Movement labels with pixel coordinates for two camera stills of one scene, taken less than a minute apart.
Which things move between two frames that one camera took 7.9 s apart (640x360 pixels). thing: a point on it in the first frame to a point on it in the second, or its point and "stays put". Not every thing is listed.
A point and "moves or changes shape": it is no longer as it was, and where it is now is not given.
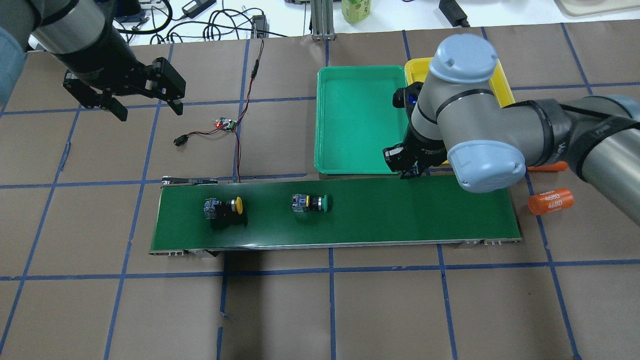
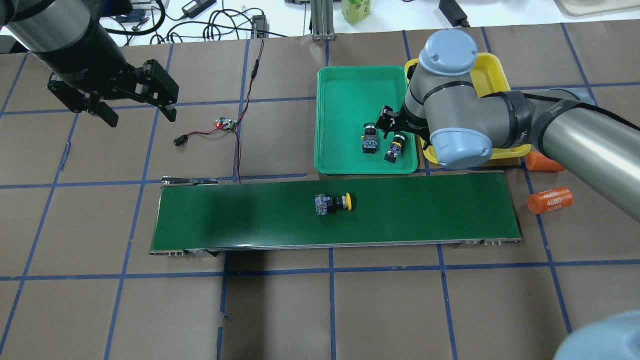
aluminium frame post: (322, 20) stays put
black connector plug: (180, 140) stays put
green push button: (408, 174) to (369, 139)
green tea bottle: (354, 11) stays put
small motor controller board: (222, 121) stays put
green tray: (355, 119) stays put
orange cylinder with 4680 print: (548, 201) stays put
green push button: (300, 202) moves or changes shape
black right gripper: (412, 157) to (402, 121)
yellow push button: (213, 208) to (325, 204)
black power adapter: (260, 28) stays put
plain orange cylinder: (558, 166) stays put
